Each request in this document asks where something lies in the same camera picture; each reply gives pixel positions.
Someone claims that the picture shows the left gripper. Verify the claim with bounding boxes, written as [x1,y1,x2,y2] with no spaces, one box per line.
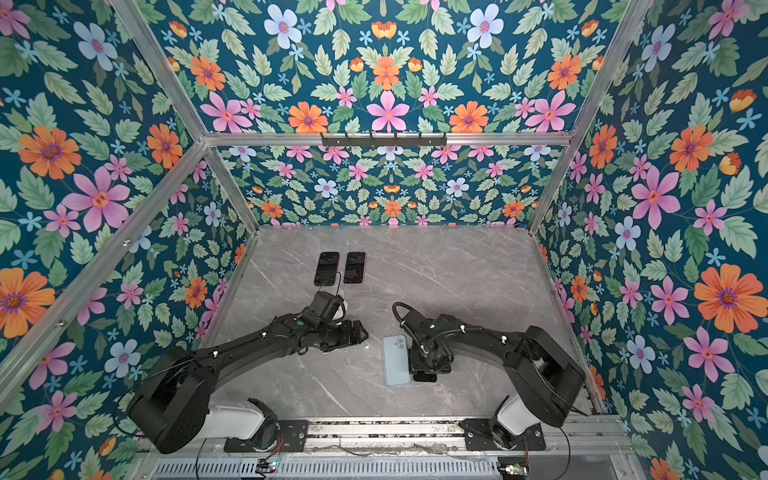
[317,317,373,353]

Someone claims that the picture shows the black smartphone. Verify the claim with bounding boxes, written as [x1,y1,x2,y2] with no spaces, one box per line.
[412,371,437,383]

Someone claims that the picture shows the pink phone case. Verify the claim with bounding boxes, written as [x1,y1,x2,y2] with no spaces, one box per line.
[343,252,366,285]

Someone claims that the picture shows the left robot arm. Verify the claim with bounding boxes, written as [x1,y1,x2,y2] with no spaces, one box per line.
[127,291,368,454]

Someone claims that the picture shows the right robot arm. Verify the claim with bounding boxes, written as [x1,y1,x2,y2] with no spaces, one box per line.
[397,310,586,449]

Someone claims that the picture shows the aluminium front rail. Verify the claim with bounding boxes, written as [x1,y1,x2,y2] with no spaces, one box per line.
[134,415,636,465]

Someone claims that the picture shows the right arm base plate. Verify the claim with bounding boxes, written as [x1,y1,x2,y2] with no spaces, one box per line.
[458,418,546,451]

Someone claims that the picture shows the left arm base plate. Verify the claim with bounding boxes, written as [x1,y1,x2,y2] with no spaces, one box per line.
[224,420,310,453]

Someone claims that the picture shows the white vented cable duct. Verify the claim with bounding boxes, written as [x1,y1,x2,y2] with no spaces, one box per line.
[150,457,501,479]

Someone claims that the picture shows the black hook rail bracket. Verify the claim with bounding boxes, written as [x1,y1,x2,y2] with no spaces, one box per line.
[320,133,448,148]

